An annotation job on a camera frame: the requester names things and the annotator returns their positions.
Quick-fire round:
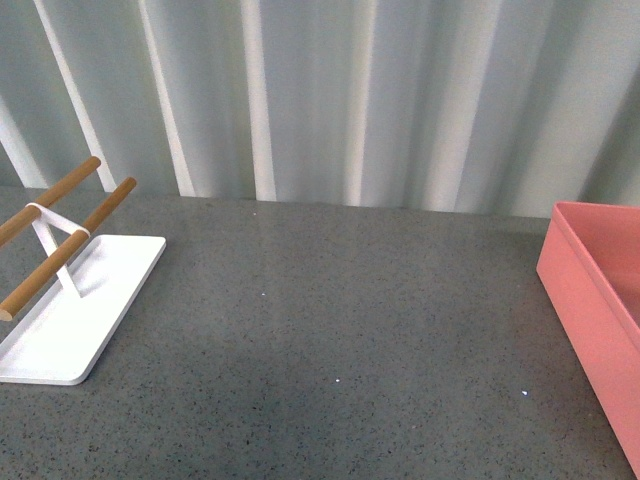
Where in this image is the pink plastic bin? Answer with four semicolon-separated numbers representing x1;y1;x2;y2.
537;202;639;471

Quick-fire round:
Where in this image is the white towel rack stand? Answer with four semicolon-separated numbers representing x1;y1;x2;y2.
1;156;166;386

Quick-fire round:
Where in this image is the white curtain backdrop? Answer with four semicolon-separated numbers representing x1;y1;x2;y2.
1;1;639;217

